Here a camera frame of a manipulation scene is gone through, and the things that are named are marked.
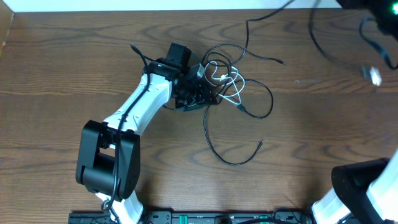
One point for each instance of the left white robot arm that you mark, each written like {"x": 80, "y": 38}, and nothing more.
{"x": 109, "y": 159}

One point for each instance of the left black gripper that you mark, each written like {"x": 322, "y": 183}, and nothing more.
{"x": 203, "y": 98}

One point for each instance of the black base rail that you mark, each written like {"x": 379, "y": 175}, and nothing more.
{"x": 168, "y": 217}

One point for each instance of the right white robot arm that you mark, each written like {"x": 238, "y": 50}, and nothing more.
{"x": 364, "y": 192}

